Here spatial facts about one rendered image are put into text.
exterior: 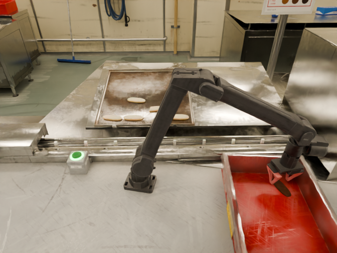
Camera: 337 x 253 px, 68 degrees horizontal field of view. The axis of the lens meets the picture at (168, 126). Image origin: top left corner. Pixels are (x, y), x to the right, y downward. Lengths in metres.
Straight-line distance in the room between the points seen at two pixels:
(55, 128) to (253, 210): 1.05
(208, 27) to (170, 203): 3.80
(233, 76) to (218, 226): 0.99
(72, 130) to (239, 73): 1.06
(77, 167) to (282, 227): 0.81
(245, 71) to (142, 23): 3.28
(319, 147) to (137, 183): 0.67
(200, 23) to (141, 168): 3.76
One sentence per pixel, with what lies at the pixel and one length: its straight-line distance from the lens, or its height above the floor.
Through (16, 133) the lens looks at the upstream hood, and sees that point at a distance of 1.34.
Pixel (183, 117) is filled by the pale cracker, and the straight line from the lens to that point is 1.28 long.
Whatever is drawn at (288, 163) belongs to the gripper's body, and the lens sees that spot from 1.00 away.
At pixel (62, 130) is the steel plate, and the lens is 1.45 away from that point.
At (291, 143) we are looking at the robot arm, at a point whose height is 1.06.
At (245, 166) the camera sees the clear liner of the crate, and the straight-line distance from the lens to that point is 1.11.
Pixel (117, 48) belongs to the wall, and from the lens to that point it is 4.94.
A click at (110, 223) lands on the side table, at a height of 0.82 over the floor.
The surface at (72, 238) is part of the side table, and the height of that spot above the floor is 0.82.
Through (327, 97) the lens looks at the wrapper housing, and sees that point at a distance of 1.22.
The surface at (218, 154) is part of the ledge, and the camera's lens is 1.15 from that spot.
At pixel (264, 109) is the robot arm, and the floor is 1.20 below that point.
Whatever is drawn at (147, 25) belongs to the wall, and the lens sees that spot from 4.76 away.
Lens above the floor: 1.60
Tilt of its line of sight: 35 degrees down
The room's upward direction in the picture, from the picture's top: straight up
